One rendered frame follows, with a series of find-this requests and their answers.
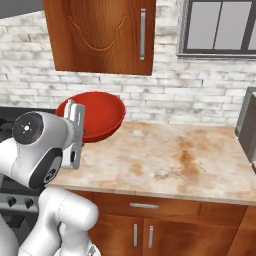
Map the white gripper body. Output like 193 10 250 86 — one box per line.
61 98 87 170

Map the grey steel appliance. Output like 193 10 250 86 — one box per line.
234 86 256 175

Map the dark framed window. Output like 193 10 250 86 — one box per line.
177 0 256 61

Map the black stove knob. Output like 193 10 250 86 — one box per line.
7 196 18 208
24 198 35 210

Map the black and steel stove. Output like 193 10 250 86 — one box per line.
0 106 64 248

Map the silver base cupboard handle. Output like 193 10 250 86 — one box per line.
133 223 139 248
148 225 155 250

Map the wooden corner cupboard panel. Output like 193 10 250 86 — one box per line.
227 205 256 256

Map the silver wall cupboard handle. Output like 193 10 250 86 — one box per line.
139 8 147 62

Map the wooden base cupboard door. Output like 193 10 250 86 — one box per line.
87 213 145 256
142 217 247 256

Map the grey range hood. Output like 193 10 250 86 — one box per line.
0 0 45 20

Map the narrow wooden drawer front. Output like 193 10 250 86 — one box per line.
199 201 250 221

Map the wooden wall cupboard door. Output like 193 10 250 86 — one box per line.
42 0 157 77

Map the red bowl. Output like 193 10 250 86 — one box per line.
54 91 127 144

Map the silver drawer handle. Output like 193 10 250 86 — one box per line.
129 202 160 210

